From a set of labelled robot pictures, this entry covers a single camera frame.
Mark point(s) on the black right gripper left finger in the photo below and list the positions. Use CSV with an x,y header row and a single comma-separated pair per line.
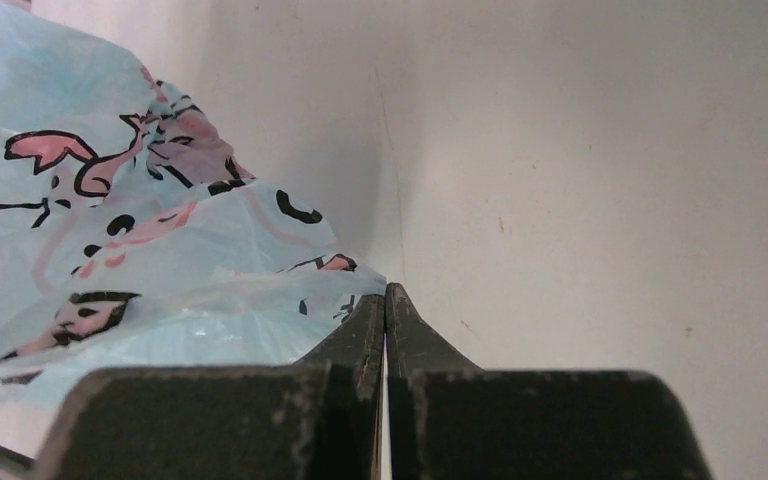
x,y
318,418

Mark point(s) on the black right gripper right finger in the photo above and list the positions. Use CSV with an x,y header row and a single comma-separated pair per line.
x,y
451,419

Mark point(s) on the light blue printed plastic bag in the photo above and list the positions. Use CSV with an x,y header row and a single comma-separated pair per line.
x,y
130,235

